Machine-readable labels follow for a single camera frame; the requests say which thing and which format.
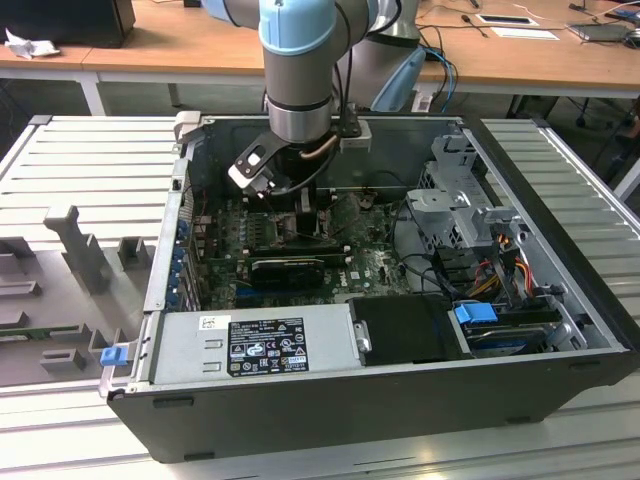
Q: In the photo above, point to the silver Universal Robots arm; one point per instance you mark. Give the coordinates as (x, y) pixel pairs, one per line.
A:
(297, 75)

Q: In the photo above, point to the CPU socket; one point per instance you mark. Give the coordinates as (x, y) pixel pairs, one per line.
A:
(281, 227)

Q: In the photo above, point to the blue expansion slot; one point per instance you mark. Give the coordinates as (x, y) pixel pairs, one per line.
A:
(245, 291)

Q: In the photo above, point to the coin battery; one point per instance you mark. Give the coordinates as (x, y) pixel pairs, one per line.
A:
(367, 201)

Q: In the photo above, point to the black graphics card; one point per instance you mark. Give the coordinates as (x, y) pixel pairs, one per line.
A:
(287, 275)

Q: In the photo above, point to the green motherboard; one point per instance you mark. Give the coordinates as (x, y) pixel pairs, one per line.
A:
(372, 250)

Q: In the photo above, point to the grey plastic case latch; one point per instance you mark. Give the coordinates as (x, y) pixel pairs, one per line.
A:
(187, 125)

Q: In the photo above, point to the white labelled box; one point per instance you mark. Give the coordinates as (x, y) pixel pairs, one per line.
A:
(422, 102)

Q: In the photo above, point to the metal disk bay cage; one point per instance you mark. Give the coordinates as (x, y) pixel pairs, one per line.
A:
(440, 202)

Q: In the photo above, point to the black plastic shroud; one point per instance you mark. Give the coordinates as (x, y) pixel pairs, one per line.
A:
(405, 330)

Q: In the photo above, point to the silver power supply unit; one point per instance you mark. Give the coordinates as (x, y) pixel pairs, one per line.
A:
(185, 350)

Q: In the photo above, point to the hard disk in blue carrier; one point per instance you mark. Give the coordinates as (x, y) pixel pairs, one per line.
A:
(475, 314)

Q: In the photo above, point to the black open PC case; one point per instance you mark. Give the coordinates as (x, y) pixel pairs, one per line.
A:
(350, 415)

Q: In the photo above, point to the grey parts rack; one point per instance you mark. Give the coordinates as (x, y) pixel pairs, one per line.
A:
(75, 300)

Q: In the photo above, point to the blue case latch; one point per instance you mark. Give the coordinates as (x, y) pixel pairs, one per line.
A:
(112, 357)

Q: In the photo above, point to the white paper sheet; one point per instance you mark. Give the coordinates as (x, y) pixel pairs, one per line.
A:
(525, 33)

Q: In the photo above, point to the black computer box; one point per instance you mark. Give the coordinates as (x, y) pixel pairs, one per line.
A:
(65, 20)

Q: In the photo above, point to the crumpled white paper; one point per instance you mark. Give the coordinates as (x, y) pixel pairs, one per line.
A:
(30, 47)

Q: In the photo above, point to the green RAM stick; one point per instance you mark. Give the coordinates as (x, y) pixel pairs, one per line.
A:
(40, 331)

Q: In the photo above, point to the dark grey tablet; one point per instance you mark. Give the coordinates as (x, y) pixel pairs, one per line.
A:
(597, 32)

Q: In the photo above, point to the white camera on black bracket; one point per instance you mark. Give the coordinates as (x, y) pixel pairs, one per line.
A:
(240, 176)

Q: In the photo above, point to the small white wrist camera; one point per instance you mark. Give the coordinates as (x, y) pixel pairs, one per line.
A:
(356, 145)

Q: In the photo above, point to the wooden desk white frame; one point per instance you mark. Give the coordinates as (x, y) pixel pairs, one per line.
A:
(50, 57)
(175, 50)

